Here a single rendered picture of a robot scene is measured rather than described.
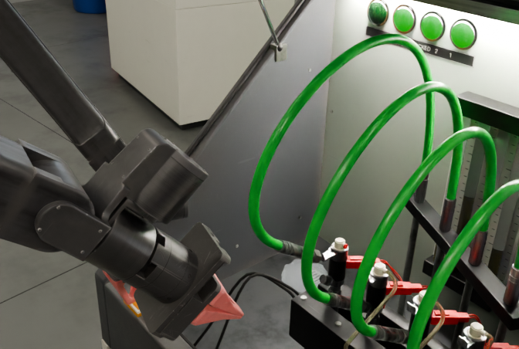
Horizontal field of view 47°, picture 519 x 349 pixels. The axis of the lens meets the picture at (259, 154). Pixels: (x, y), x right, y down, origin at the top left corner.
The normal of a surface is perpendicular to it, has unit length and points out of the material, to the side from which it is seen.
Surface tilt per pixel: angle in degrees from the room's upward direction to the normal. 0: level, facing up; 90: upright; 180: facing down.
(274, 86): 90
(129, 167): 39
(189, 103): 90
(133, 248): 77
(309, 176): 90
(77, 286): 0
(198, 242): 43
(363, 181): 90
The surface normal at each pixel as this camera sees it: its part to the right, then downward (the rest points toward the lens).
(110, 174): -0.57, -0.50
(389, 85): -0.77, 0.27
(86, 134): 0.17, 0.06
